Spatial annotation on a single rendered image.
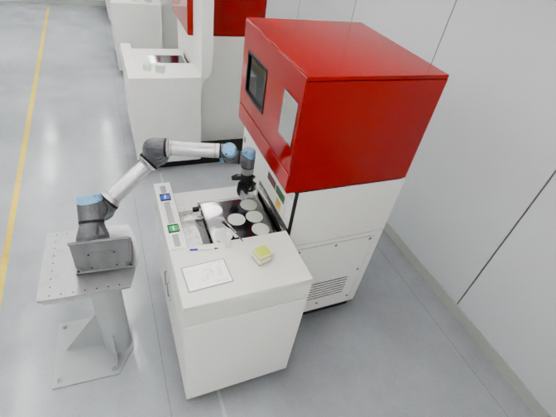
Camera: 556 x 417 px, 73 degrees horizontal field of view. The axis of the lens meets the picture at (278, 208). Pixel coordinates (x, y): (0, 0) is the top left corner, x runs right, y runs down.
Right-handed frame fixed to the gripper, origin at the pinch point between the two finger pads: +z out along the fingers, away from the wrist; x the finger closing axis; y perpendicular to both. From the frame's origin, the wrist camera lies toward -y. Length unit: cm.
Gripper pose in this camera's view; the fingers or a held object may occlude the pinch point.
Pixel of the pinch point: (242, 198)
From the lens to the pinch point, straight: 231.0
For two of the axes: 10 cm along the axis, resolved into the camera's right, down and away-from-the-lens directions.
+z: -1.4, 7.6, 6.4
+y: 7.5, 5.0, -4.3
